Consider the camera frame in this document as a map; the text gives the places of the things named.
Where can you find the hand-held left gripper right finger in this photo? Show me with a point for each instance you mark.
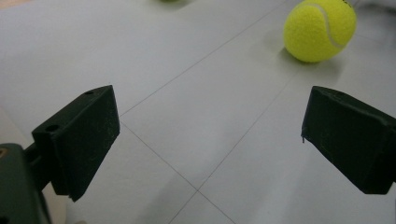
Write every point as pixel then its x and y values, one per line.
pixel 355 143

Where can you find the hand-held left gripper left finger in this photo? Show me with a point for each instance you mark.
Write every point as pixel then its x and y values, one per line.
pixel 84 140

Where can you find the yellow tennis ball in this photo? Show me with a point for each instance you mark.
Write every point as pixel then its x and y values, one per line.
pixel 317 31
pixel 168 0

